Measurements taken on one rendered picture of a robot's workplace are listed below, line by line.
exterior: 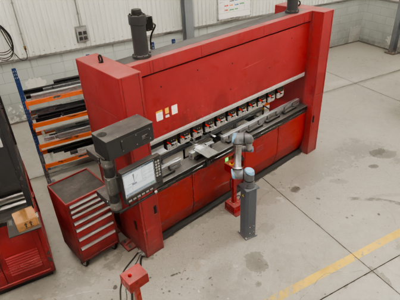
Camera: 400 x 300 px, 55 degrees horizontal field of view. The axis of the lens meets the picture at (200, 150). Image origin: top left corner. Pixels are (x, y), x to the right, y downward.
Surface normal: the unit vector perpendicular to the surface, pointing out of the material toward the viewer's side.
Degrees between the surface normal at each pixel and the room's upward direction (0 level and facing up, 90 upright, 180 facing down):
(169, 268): 0
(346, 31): 90
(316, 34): 90
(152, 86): 90
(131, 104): 90
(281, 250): 0
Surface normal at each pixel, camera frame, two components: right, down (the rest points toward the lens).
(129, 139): 0.69, 0.36
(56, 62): 0.47, 0.45
